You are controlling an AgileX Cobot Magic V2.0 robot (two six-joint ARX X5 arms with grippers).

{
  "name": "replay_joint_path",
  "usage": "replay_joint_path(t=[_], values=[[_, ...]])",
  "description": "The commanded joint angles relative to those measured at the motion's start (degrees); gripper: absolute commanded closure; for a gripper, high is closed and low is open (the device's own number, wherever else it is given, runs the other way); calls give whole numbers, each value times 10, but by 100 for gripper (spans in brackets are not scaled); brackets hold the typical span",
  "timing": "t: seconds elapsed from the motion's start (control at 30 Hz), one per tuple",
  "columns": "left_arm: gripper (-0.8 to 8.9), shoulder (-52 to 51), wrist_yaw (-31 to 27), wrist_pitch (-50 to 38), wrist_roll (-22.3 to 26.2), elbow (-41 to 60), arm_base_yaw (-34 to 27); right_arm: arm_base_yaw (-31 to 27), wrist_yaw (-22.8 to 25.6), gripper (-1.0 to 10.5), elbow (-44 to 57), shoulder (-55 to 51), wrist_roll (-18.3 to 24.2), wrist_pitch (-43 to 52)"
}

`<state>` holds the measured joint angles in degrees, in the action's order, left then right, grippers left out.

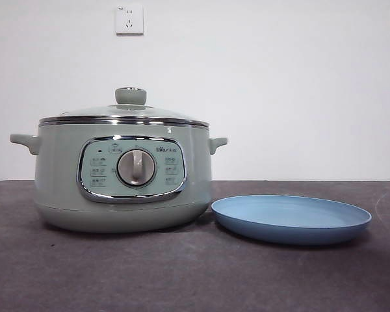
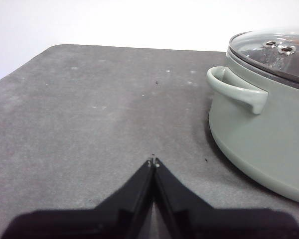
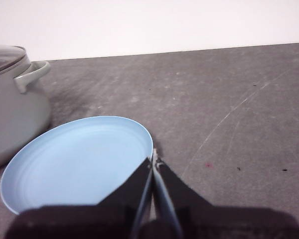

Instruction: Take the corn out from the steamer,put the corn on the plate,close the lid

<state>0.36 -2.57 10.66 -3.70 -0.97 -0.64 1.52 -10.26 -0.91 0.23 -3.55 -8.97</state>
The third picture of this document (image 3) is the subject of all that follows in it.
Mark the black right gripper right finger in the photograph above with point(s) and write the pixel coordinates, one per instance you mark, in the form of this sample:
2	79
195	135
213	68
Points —
204	219

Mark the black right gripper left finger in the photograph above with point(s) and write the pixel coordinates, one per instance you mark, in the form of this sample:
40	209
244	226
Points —
109	214

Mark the blue round plate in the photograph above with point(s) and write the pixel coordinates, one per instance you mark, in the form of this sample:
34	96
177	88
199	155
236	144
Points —
77	161

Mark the pale green electric steamer pot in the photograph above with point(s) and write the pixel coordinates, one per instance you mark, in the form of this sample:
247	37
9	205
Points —
17	112

